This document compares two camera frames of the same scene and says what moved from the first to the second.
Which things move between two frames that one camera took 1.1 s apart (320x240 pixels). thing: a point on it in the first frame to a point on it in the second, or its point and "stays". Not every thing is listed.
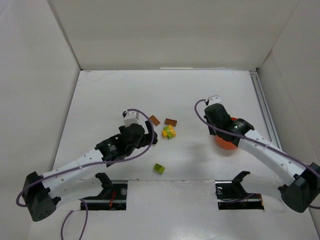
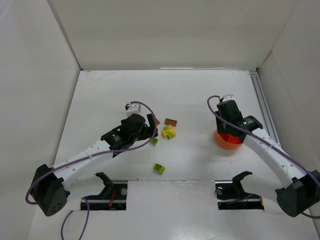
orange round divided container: [224, 144] stays
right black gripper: [211, 123] to [225, 128]
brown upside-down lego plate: [170, 121] stays
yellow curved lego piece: [172, 131] stays
